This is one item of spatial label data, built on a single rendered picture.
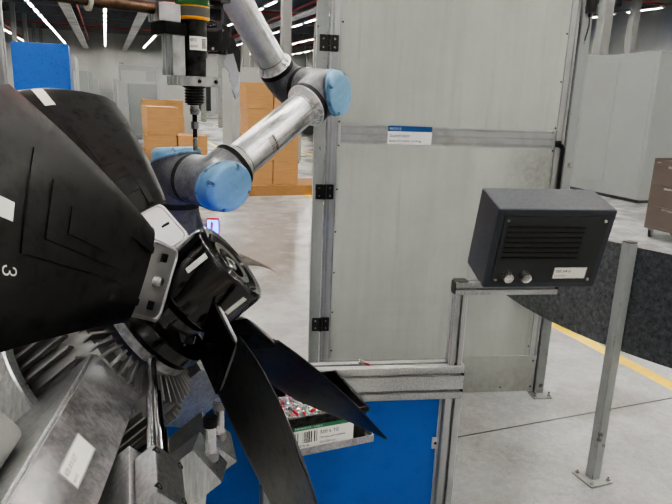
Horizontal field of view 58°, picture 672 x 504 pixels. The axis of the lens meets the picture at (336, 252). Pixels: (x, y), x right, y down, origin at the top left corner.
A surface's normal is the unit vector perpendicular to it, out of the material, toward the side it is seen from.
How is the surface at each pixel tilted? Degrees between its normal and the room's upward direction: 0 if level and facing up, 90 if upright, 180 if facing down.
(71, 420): 50
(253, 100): 90
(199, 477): 84
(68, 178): 77
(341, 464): 90
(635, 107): 90
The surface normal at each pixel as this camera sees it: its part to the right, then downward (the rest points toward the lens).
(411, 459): 0.14, 0.25
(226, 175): 0.69, 0.32
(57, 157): 0.94, -0.19
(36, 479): 0.78, -0.62
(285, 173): 0.34, 0.25
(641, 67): -0.94, 0.05
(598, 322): -0.84, 0.11
